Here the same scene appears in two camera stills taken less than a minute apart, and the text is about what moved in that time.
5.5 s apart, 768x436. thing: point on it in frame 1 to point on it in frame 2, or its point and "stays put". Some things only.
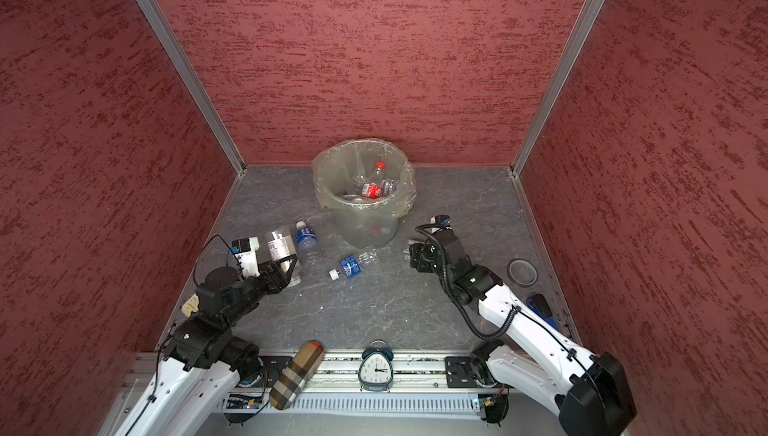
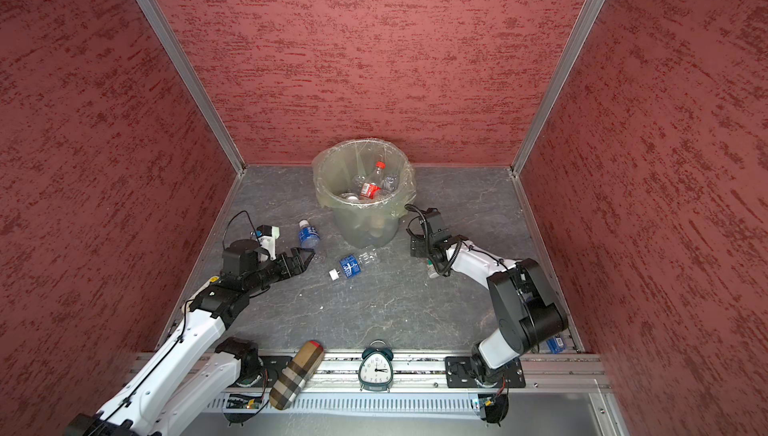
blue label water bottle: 306,241 stays put
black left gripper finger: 292,257 to 303,255
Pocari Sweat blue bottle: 352,265 stays put
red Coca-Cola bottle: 374,188 stays put
